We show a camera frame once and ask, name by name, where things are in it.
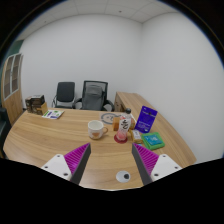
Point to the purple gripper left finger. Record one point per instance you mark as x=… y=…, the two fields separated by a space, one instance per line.
x=70 y=166

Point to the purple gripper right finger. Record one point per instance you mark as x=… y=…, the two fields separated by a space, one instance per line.
x=151 y=166

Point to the clear bottle pink drink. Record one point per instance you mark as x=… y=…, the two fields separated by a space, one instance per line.
x=124 y=125

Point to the green flat box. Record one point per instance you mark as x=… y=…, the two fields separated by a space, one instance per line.
x=152 y=141

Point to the white round sticker black dot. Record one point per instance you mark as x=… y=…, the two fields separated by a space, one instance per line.
x=123 y=176

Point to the small yellow packet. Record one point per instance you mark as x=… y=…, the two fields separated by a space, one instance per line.
x=136 y=137

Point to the white ceramic mug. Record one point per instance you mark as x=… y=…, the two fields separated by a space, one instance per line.
x=96 y=129

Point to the red round coaster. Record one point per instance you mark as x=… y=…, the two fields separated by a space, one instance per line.
x=120 y=141

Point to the blue standing card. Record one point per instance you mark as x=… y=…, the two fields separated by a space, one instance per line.
x=146 y=119

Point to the white green leaflet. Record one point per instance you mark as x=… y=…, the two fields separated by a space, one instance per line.
x=53 y=114

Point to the orange cardboard box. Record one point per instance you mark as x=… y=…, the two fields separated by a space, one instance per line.
x=115 y=124

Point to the round grey white pad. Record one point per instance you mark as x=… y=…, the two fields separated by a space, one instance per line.
x=107 y=118

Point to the black office chair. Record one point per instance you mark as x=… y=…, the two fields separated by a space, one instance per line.
x=65 y=95

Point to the wooden side desk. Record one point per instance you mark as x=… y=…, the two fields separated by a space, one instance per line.
x=133 y=101

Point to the dark brown cardboard box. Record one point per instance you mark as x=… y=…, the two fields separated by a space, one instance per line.
x=35 y=100

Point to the grey mesh office chair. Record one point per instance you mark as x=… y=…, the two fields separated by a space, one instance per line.
x=94 y=96

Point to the black leather armchair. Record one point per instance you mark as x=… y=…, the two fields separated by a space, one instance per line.
x=5 y=127

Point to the wooden glass door cabinet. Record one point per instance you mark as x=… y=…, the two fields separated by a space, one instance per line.
x=11 y=87

